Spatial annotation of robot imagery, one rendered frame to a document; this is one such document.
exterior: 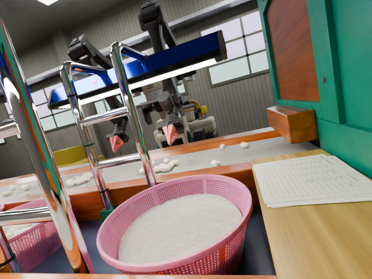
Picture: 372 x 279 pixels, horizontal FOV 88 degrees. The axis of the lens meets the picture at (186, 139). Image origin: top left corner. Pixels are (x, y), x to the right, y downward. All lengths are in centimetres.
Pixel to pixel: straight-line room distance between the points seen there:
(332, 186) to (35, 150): 38
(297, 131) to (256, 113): 319
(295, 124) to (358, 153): 16
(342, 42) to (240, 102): 330
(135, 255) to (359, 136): 38
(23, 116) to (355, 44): 44
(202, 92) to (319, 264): 357
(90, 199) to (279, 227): 53
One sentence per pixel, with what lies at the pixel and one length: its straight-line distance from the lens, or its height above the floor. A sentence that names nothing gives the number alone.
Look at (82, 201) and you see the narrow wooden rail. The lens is 68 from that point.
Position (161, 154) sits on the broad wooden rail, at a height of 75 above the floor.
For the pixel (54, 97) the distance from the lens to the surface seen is 82.
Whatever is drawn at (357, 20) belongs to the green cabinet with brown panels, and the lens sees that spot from 37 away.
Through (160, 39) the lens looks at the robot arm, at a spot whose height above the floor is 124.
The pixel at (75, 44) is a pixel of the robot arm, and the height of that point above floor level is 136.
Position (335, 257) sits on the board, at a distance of 23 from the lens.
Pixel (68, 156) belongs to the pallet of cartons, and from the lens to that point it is 454.
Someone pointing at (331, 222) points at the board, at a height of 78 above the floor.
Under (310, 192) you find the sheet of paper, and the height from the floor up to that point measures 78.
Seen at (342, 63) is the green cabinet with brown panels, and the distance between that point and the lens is 41.
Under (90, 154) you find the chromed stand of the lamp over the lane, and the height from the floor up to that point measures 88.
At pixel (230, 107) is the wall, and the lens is 366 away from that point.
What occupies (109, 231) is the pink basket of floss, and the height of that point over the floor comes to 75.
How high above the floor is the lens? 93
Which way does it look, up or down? 9 degrees down
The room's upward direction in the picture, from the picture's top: 14 degrees counter-clockwise
